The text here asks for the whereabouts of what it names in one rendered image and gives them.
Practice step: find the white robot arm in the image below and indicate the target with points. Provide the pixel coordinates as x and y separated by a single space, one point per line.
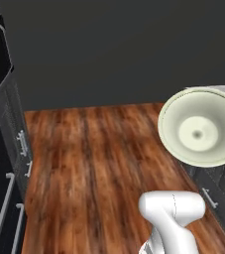
170 211

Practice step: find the dark cabinet door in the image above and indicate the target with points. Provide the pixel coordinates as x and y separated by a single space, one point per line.
10 122

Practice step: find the pale green bowl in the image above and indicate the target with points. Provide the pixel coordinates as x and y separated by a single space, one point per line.
196 132

